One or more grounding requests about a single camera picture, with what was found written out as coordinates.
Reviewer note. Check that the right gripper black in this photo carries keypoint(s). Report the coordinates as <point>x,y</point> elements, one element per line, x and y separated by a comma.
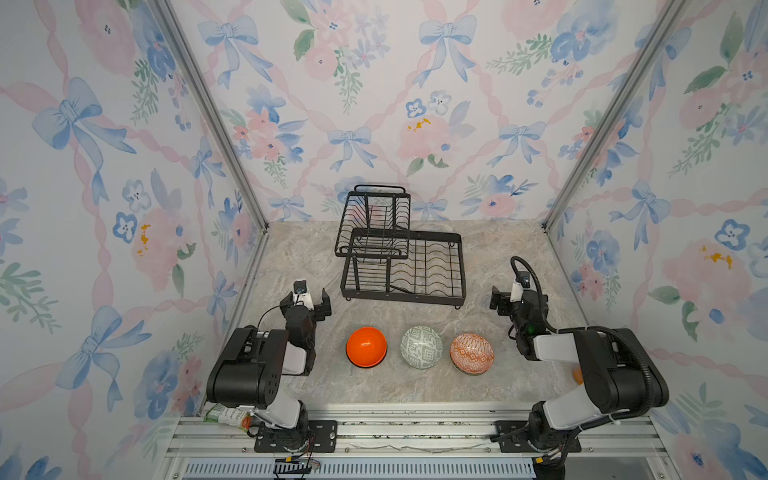
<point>507,302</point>

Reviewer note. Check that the red patterned ceramic bowl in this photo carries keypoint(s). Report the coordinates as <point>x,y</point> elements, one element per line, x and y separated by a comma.
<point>472,353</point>

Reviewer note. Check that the orange plastic bowl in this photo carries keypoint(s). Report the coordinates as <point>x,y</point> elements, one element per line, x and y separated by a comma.
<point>366,348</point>

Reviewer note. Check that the green patterned ceramic bowl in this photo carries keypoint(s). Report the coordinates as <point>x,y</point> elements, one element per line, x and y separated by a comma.
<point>421,347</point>

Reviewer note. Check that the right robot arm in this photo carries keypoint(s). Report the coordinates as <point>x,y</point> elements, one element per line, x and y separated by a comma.
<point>619,380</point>

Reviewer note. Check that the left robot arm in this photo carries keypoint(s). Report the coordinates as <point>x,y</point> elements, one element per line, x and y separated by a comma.
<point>244,385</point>

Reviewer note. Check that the orange can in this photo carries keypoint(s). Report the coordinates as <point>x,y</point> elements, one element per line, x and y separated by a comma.
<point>577,375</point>

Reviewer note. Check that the green snack packet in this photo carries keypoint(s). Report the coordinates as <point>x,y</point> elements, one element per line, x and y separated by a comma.
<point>230,416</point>

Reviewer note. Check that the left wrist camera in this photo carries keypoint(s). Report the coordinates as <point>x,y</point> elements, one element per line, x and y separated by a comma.
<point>301,295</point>

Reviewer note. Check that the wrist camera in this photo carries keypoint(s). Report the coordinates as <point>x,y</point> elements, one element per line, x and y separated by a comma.
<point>301,295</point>
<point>520,285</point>

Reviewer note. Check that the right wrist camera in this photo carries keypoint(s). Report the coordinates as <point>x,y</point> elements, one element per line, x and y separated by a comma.
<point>520,285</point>

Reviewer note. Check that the black wire dish rack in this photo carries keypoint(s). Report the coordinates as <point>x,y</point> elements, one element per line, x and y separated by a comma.
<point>386,260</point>

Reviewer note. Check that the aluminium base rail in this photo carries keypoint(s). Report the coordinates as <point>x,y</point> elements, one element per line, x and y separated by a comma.
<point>444,440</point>

